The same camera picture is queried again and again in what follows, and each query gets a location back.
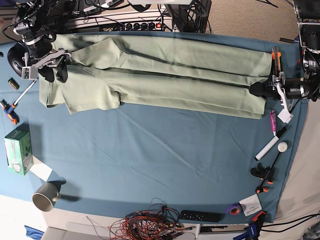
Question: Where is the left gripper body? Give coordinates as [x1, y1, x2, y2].
[268, 72, 289, 110]

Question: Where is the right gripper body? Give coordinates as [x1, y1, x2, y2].
[23, 48, 71, 72]

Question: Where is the pale green T-shirt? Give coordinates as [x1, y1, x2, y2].
[39, 34, 272, 119]

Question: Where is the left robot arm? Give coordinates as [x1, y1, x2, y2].
[249, 0, 320, 103]

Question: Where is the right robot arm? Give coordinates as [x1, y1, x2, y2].
[7, 0, 71, 83]

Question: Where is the white ballpoint pen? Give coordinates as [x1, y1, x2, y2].
[12, 79, 38, 107]

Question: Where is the orange black utility knife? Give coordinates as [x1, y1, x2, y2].
[271, 46, 283, 77]

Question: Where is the purple glue tube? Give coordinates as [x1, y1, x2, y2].
[269, 109, 277, 136]

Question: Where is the small battery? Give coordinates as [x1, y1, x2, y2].
[8, 78, 20, 91]

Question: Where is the black computer mouse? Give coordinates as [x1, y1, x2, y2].
[7, 43, 31, 77]

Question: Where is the blue orange screwdriver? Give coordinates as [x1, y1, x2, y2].
[0, 99, 19, 125]

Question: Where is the white round cap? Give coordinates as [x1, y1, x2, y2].
[277, 141, 288, 153]

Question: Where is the white black marker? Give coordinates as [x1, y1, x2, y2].
[254, 126, 288, 161]

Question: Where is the green tea box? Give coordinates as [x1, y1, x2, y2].
[4, 123, 34, 176]

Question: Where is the black orange bar clamp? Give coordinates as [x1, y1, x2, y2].
[250, 151, 282, 194]

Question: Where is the white paper sheet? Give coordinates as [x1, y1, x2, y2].
[29, 155, 53, 182]

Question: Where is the blue table cloth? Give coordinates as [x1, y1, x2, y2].
[0, 32, 320, 222]

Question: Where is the black power strip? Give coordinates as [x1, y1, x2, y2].
[112, 22, 163, 32]

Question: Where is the white paper card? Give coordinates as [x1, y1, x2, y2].
[239, 193, 262, 217]

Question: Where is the grey ceramic mug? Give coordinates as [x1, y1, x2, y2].
[32, 182, 61, 213]

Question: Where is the purple tape roll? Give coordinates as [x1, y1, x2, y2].
[225, 203, 243, 216]

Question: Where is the blue black bar clamp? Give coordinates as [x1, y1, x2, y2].
[233, 211, 267, 240]

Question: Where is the black remote control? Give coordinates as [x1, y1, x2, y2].
[179, 210, 224, 223]

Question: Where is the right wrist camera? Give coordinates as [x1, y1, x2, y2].
[21, 66, 38, 81]

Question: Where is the red black wire bundle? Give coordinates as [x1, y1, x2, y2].
[86, 198, 196, 240]

